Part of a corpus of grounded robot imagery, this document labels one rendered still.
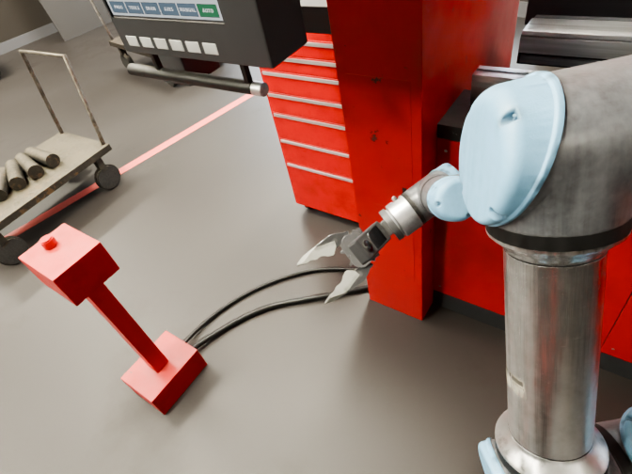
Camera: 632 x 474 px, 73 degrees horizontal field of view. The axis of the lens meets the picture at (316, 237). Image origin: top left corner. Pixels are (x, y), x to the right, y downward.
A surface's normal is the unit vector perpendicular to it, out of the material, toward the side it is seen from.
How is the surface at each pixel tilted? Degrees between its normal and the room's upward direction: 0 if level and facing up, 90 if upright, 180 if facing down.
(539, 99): 18
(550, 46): 90
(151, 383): 0
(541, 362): 73
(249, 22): 90
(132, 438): 0
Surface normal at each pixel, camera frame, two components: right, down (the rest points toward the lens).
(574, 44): -0.55, 0.66
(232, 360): -0.18, -0.70
